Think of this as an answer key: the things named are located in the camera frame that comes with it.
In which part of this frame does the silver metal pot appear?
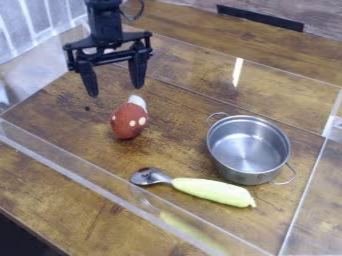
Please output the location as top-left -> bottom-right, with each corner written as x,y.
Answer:
206,112 -> 297,185

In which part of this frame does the red and white toy mushroom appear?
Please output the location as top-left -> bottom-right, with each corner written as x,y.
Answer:
111,95 -> 149,139

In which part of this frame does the black strip on table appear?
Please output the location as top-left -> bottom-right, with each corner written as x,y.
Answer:
217,4 -> 305,32

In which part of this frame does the spoon with yellow-green handle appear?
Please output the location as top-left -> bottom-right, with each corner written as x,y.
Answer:
130,167 -> 257,208

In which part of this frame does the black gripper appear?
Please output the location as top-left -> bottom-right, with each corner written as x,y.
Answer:
63,0 -> 153,98

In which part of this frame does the clear acrylic barrier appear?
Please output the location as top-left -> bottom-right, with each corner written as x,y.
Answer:
0,118 -> 273,256

